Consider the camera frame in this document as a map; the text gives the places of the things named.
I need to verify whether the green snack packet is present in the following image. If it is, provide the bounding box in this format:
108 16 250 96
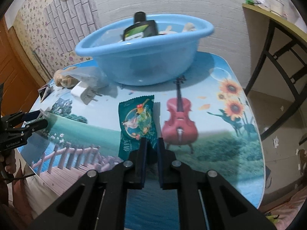
118 95 158 161

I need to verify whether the brown plush toy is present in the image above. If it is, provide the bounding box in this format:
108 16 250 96
54 67 79 88

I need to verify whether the white charger plug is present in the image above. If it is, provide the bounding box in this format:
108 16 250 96
71 81 102 105

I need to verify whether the clear bag of cotton swabs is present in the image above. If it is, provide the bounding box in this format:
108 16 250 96
62 67 109 88

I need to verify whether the black shampoo bottle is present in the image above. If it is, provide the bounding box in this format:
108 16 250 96
122 12 159 41

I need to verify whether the doll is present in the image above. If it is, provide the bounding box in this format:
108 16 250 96
158 22 196 35

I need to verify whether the person's left hand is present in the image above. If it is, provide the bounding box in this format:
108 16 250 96
1 149 16 182

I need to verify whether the brown wooden door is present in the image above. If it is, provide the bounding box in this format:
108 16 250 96
1 18 40 116

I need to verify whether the dark triangular snack wrapper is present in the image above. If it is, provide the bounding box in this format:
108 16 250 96
37 84 51 102

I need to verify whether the printed scenery table mat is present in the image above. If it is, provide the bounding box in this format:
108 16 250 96
17 51 266 230

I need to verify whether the blue plastic basin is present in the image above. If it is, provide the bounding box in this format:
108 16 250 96
75 14 214 86

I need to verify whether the yellow side table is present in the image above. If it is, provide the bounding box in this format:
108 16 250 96
242 3 307 141

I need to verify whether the green small box on shelf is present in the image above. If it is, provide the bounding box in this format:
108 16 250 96
245 0 254 6

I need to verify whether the white paper cup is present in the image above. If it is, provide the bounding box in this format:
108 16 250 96
270 0 284 16

